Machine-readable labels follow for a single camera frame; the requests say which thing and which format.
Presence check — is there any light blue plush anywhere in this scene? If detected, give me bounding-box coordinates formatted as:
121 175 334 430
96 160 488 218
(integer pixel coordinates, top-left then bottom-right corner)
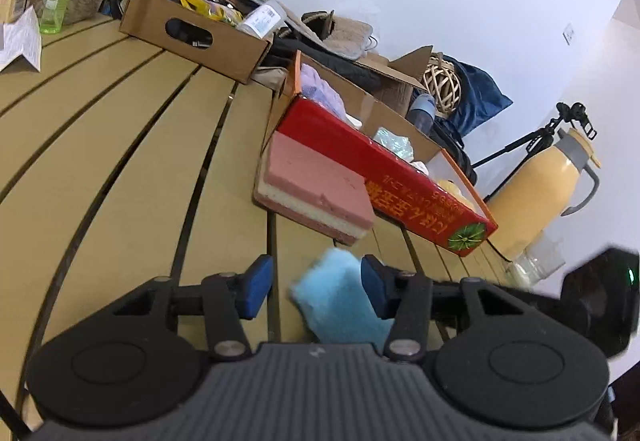
290 247 394 351

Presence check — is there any yellow plush toy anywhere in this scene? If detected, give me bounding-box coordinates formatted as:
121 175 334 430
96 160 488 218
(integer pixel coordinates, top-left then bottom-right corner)
436 179 476 211

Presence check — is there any small white ball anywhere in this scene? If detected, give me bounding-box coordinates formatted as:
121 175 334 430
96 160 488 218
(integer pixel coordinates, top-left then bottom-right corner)
411 160 430 175

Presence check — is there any iridescent white soft bag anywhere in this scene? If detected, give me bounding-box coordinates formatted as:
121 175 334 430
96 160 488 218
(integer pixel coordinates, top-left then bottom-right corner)
373 127 414 164

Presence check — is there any lilac fuzzy headband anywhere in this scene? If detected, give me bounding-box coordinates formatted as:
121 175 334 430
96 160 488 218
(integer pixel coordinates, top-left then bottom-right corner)
300 64 350 123

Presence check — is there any glass cup with candle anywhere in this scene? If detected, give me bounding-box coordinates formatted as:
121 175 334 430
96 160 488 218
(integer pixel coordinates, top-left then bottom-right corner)
506 232 565 288

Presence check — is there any red cardboard box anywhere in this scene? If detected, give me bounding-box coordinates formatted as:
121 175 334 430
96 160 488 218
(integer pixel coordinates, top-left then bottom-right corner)
261 50 500 258

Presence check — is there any yellow thermos jug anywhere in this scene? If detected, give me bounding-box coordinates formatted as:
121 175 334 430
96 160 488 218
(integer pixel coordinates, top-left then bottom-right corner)
488 129 601 261

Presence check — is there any pink layered sponge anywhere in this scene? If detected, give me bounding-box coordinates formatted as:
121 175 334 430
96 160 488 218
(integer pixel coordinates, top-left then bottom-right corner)
254 132 375 246

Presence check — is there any black carry case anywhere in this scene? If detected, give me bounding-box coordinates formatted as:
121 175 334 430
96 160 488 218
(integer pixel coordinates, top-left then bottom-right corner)
428 120 477 185

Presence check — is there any blue water bottle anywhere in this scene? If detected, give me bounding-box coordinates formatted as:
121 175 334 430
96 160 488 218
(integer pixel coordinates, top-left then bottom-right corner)
406 89 436 136

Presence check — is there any open brown cardboard box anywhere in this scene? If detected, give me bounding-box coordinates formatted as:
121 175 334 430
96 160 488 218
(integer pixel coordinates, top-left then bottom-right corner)
355 45 433 117

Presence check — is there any dark blue cushion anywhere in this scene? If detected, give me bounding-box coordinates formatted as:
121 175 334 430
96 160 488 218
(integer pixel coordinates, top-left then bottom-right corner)
440 55 513 141

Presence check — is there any wicker rattan ball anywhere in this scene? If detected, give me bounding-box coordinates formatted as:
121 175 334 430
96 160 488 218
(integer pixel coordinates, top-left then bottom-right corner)
422 52 462 117

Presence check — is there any small brown cardboard tray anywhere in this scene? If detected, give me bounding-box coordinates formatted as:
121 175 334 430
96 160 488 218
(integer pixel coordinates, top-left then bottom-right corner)
120 0 271 84

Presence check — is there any beige fleece slipper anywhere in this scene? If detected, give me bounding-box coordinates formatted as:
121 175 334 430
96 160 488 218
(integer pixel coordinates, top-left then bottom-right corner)
240 0 377 62

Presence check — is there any white paper leaflet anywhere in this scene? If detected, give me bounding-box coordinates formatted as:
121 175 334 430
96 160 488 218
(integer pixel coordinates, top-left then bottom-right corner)
0 6 42 71

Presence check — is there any black camera tripod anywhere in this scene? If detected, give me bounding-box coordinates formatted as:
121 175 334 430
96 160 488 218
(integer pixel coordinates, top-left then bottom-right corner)
472 102 598 202

